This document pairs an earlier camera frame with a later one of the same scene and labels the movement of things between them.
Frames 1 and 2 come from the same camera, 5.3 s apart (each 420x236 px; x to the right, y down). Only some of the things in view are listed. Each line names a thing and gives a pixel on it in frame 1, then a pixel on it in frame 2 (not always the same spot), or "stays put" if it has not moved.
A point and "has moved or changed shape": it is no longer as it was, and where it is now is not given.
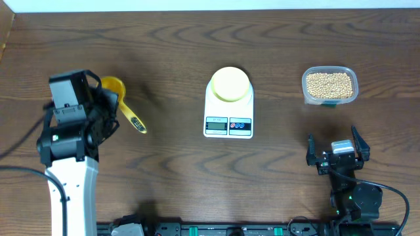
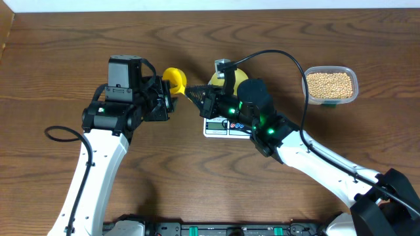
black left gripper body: (104, 107) -> (155, 98)
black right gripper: (322, 165) -> (208, 108)
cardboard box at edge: (6, 18) stays put
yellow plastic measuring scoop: (117, 86) has moved or changed shape
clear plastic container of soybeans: (329, 86) stays put
